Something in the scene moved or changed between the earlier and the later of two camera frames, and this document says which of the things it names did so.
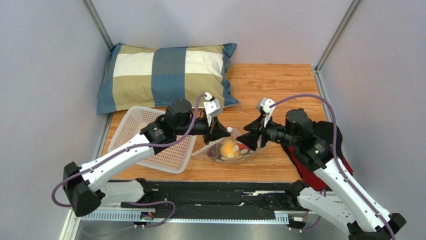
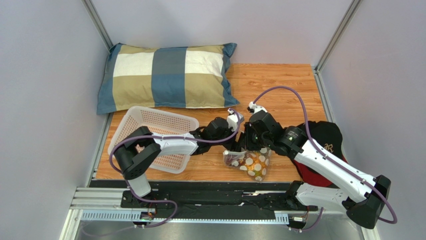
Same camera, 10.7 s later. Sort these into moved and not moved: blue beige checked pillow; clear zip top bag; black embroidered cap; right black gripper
Moved: clear zip top bag
Not moved: black embroidered cap; blue beige checked pillow; right black gripper
